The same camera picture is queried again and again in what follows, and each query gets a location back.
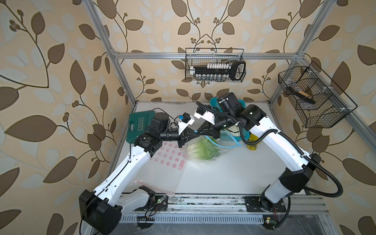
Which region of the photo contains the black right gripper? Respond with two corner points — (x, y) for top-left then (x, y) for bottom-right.
(196, 113), (235, 139)

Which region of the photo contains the chinese cabbage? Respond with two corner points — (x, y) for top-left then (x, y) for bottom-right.
(224, 125), (240, 137)
(185, 136), (221, 161)

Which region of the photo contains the clear pink-zip dotted bag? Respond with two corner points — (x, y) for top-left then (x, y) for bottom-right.
(134, 142), (188, 195)

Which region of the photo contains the clear blue-zip zipper bag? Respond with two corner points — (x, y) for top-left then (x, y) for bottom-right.
(185, 131), (241, 162)

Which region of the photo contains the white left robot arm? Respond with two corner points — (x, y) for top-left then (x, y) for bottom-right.
(79, 113), (199, 235)

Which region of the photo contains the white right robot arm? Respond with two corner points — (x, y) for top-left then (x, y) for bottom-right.
(195, 93), (343, 204)

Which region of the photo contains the teal plastic basket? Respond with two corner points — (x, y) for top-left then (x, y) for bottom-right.
(210, 96), (253, 142)

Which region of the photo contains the green plastic tool case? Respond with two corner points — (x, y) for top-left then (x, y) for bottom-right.
(126, 111), (155, 144)

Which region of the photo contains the socket set black holder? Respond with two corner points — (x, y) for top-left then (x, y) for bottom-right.
(188, 61), (246, 82)

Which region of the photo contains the dark tool in right basket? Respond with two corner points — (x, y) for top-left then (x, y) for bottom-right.
(287, 86), (316, 104)

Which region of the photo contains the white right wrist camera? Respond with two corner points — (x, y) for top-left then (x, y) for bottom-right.
(194, 107), (215, 125)

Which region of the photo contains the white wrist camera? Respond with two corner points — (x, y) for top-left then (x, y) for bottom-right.
(178, 113), (195, 135)
(194, 107), (215, 125)

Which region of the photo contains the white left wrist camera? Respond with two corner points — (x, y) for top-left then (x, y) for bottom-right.
(178, 113), (195, 135)

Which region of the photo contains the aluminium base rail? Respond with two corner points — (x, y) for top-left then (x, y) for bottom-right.
(119, 194), (330, 225)

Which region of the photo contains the black wire basket right wall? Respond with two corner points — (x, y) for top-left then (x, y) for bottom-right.
(278, 61), (358, 128)

